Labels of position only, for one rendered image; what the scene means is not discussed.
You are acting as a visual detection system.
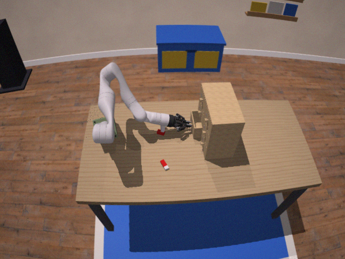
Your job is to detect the wooden chest of drawers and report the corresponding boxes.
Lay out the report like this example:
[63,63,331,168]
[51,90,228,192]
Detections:
[201,83,245,160]

